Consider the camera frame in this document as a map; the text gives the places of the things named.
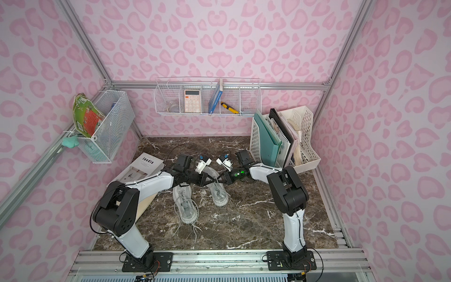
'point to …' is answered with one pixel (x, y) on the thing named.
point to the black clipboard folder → (284, 134)
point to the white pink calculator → (192, 101)
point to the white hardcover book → (144, 166)
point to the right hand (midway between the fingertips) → (217, 180)
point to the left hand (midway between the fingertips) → (213, 177)
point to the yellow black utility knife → (229, 107)
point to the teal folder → (269, 141)
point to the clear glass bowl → (174, 108)
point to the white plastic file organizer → (305, 153)
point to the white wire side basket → (116, 108)
